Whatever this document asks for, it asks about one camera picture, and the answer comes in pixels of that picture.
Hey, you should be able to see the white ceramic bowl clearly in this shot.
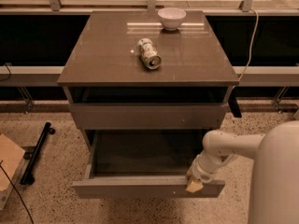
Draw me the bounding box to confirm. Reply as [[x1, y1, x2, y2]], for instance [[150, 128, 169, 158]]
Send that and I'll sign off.
[[158, 7, 187, 31]]

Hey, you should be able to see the tan cardboard box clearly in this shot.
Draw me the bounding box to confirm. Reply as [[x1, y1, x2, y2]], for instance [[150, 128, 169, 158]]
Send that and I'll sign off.
[[0, 133, 24, 210]]

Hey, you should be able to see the white cable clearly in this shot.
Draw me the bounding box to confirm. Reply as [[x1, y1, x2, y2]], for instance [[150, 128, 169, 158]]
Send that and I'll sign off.
[[237, 8, 260, 81]]

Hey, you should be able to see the grey top drawer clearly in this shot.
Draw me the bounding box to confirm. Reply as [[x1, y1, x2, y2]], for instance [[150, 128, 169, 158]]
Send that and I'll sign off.
[[69, 104, 228, 130]]

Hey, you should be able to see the black cable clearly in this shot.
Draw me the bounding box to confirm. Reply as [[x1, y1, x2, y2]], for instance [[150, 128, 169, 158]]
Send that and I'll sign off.
[[0, 161, 36, 224]]

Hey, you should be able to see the black metal bar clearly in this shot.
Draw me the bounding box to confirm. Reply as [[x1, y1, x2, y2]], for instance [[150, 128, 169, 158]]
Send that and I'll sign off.
[[20, 122, 55, 185]]

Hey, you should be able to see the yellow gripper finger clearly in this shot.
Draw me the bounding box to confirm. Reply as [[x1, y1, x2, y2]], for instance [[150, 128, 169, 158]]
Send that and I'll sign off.
[[186, 177, 204, 193]]

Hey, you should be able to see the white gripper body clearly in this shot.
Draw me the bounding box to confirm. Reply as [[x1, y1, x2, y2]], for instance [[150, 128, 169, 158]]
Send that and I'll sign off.
[[186, 160, 214, 184]]

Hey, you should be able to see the green white soda can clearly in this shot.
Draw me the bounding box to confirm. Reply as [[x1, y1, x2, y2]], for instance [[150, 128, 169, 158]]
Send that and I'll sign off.
[[137, 38, 162, 70]]

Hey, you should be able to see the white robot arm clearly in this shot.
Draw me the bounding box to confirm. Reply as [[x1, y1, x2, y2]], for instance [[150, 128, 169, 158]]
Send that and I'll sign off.
[[186, 120, 299, 224]]

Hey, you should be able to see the grey drawer cabinet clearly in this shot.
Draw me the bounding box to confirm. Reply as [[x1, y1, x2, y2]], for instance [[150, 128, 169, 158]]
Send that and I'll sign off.
[[58, 11, 238, 145]]

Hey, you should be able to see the grey drawer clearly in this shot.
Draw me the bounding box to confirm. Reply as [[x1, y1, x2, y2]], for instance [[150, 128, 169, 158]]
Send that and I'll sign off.
[[69, 104, 228, 130], [73, 130, 225, 199]]

